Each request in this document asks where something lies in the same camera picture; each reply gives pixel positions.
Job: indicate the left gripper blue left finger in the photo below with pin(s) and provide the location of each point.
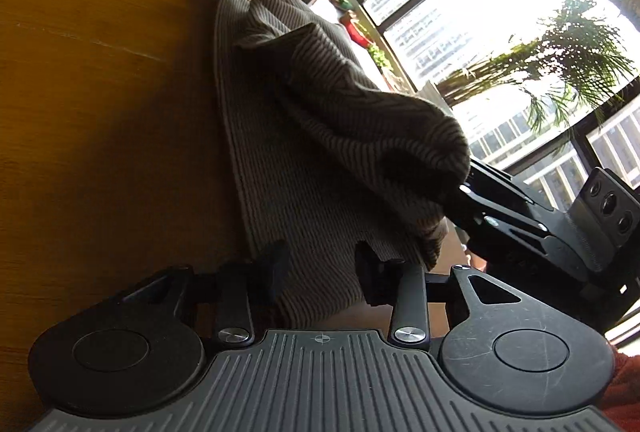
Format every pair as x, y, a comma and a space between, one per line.
279, 262

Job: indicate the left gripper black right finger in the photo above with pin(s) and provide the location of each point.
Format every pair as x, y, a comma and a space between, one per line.
378, 279

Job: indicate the striped grey knit garment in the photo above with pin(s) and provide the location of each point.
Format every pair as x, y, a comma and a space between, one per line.
322, 159

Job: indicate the green palm plant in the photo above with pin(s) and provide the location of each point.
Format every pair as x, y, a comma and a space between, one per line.
578, 61

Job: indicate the red bowl on sill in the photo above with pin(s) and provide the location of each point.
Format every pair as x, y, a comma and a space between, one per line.
355, 30

